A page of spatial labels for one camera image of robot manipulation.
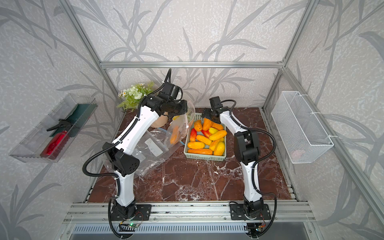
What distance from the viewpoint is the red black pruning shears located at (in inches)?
22.3

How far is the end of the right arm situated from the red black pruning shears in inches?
26.1

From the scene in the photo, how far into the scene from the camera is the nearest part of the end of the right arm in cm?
76
